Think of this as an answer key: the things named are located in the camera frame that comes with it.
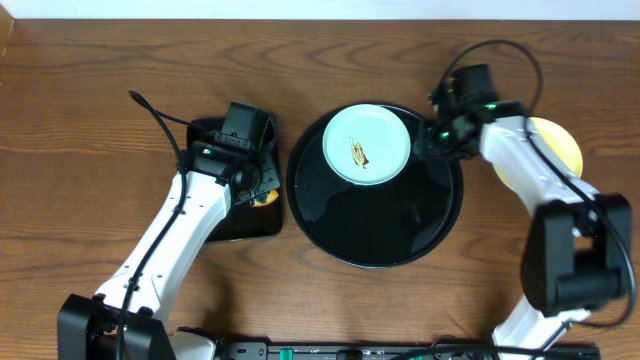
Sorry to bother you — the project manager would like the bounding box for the green and orange sponge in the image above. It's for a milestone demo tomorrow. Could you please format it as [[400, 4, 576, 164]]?
[[251, 190, 279, 207]]

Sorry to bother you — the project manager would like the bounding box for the black round tray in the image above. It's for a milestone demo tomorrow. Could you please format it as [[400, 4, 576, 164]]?
[[286, 111, 464, 268]]

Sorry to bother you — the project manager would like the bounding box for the black rectangular water tray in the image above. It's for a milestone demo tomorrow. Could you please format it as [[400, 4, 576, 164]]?
[[205, 116, 283, 243]]

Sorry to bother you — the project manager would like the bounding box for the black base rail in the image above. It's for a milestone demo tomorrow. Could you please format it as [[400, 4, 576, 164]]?
[[164, 329, 601, 360]]

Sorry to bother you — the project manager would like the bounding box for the mint plate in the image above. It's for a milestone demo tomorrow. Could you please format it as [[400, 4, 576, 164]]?
[[322, 104, 411, 186]]

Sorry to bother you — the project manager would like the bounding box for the yellow plate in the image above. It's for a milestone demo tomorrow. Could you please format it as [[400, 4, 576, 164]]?
[[480, 116, 583, 200]]

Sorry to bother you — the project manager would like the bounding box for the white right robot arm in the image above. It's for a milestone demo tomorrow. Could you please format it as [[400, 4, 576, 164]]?
[[417, 100, 638, 359]]

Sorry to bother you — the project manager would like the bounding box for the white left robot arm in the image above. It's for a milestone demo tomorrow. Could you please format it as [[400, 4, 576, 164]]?
[[57, 142, 282, 359]]

